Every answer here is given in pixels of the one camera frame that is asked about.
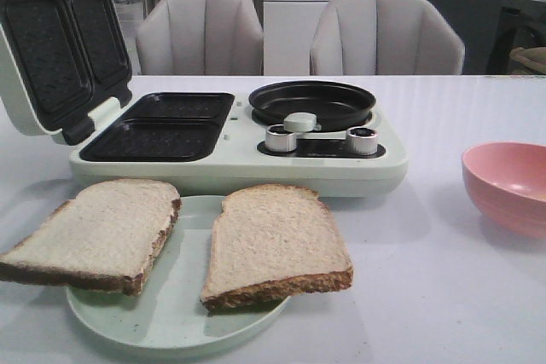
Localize right silver control knob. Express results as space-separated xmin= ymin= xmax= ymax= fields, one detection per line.
xmin=346 ymin=126 xmax=379 ymax=156

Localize pink plastic bowl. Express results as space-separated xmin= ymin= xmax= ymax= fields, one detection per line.
xmin=462 ymin=142 xmax=545 ymax=239

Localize white refrigerator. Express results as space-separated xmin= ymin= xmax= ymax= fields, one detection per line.
xmin=263 ymin=0 xmax=331 ymax=76

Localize left silver control knob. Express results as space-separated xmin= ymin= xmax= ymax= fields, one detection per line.
xmin=264 ymin=124 xmax=297 ymax=153

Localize silver control knob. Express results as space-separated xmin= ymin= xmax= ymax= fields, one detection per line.
xmin=264 ymin=124 xmax=297 ymax=153
xmin=346 ymin=126 xmax=379 ymax=156

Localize right grey upholstered chair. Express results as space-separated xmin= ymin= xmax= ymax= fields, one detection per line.
xmin=310 ymin=0 xmax=465 ymax=76

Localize light green round plate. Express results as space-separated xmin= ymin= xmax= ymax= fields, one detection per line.
xmin=67 ymin=195 xmax=288 ymax=357

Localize left grey upholstered chair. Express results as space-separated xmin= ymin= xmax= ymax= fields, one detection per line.
xmin=136 ymin=0 xmax=264 ymax=76

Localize bread slice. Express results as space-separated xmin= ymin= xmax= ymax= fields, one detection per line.
xmin=200 ymin=184 xmax=353 ymax=310
xmin=1 ymin=179 xmax=181 ymax=296

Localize green breakfast maker base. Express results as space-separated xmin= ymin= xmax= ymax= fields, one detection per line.
xmin=69 ymin=92 xmax=409 ymax=197

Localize black round frying pan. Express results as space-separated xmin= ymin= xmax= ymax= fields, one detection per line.
xmin=248 ymin=80 xmax=376 ymax=132

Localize green breakfast maker lid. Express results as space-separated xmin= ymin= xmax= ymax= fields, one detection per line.
xmin=1 ymin=0 xmax=132 ymax=145

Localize grey upholstered chair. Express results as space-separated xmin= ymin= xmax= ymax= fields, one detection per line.
xmin=310 ymin=0 xmax=465 ymax=76
xmin=136 ymin=0 xmax=264 ymax=76

